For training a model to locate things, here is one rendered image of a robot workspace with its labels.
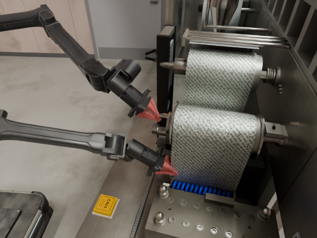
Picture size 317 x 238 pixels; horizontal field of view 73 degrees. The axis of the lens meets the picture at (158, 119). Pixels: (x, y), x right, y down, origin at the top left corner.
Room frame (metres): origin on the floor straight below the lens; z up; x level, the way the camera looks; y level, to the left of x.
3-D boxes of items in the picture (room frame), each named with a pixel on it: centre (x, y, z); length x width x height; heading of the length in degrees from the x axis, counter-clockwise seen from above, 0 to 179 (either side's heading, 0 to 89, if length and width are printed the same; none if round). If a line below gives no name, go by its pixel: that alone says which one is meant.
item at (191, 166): (0.46, -0.16, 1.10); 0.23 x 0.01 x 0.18; 76
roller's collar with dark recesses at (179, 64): (0.80, -0.09, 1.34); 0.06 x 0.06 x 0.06; 76
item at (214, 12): (1.22, -0.33, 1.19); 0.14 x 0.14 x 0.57
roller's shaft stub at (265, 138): (0.48, -0.34, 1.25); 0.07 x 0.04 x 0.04; 76
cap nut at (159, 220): (0.33, 0.00, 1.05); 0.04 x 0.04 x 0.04
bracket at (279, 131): (0.48, -0.35, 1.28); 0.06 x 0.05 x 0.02; 76
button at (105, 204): (0.45, 0.21, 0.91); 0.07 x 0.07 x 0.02; 76
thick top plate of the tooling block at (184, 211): (0.33, -0.17, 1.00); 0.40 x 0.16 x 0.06; 76
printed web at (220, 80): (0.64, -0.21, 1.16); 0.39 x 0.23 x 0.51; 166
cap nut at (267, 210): (0.34, -0.34, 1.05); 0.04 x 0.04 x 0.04
